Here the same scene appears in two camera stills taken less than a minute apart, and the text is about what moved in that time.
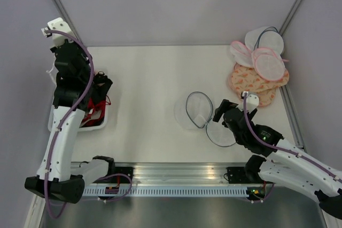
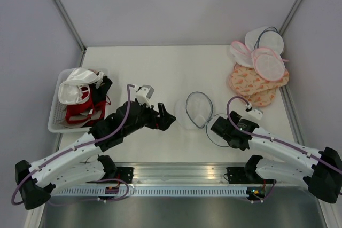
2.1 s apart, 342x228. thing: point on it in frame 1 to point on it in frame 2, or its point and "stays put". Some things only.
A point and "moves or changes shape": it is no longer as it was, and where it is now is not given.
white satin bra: (53, 73) moves or changes shape
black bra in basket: (102, 84) stays put
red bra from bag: (96, 112) stays put
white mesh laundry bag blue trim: (195, 111) stays put
